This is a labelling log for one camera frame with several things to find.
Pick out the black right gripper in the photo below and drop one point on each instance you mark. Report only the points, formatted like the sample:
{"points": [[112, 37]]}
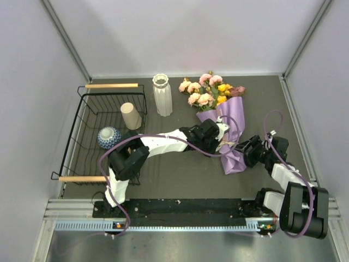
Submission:
{"points": [[248, 156]]}

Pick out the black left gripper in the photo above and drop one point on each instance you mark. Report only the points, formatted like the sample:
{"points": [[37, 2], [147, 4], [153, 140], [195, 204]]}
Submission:
{"points": [[216, 143]]}

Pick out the cream printed ribbon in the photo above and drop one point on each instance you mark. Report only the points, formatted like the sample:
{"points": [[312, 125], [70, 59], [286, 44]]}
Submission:
{"points": [[227, 142]]}

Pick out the purple flower bouquet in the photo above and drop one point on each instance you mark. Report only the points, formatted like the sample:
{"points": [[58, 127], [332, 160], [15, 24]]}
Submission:
{"points": [[214, 97]]}

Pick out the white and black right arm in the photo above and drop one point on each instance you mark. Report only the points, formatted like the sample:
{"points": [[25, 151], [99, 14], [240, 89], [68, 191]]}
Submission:
{"points": [[302, 208]]}

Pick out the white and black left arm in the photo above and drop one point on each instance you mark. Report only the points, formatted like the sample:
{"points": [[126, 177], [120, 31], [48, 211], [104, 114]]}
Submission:
{"points": [[126, 161]]}

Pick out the white ribbed ceramic vase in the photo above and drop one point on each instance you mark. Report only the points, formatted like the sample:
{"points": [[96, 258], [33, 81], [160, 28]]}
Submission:
{"points": [[162, 94]]}

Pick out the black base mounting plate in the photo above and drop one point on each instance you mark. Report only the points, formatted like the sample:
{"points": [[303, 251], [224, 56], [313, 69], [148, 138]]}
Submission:
{"points": [[137, 208]]}

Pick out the beige paper cup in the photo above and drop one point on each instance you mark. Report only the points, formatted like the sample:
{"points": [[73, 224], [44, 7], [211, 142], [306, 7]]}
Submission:
{"points": [[131, 117]]}

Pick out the blue white patterned bowl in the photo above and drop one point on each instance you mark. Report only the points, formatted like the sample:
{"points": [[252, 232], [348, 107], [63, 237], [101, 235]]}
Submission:
{"points": [[108, 137]]}

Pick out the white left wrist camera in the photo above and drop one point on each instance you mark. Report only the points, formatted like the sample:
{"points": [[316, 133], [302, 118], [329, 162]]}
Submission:
{"points": [[223, 128]]}

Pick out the black wire basket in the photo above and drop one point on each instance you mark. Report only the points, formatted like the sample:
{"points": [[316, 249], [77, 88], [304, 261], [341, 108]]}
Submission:
{"points": [[97, 126]]}

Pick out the grey slotted cable duct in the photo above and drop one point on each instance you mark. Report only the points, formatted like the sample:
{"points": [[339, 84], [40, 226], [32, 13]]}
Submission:
{"points": [[111, 226]]}

